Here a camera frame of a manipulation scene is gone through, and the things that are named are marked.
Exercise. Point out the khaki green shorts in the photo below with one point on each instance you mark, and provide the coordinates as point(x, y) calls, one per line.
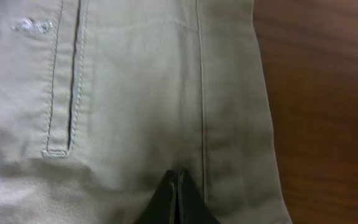
point(98, 99)

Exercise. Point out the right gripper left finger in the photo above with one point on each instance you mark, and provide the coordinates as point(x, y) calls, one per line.
point(163, 205)

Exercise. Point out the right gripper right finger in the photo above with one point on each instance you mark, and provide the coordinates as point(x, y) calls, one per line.
point(191, 206)

